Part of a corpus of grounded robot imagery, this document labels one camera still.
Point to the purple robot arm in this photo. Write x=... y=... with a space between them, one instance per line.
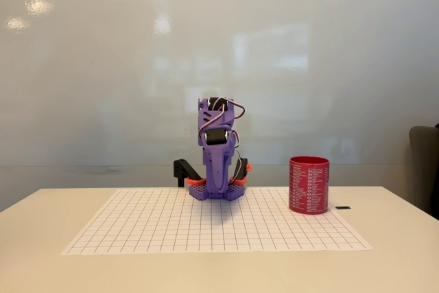
x=214 y=118

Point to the red cup with white print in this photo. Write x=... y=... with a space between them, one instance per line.
x=308 y=186

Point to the black clamp with orange knob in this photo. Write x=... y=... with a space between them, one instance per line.
x=243 y=169

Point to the black clamp with orange pad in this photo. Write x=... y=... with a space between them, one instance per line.
x=181 y=167

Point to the white grid paper sheet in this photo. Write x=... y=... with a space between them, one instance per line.
x=212 y=231

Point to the small black flat item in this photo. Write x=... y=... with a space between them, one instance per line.
x=343 y=207

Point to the dark grey chair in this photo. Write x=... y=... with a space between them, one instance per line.
x=423 y=169

